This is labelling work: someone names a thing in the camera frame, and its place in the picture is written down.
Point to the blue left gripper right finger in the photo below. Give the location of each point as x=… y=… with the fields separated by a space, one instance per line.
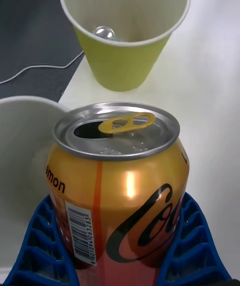
x=208 y=241

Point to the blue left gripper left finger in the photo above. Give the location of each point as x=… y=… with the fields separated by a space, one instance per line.
x=27 y=241

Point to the orange and red drink can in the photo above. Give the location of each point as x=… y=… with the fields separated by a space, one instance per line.
x=120 y=203

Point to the grey plastic waste bin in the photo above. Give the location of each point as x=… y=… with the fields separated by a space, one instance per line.
x=22 y=141

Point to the yellow-green plastic waste bin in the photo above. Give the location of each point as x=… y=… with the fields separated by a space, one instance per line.
x=120 y=66

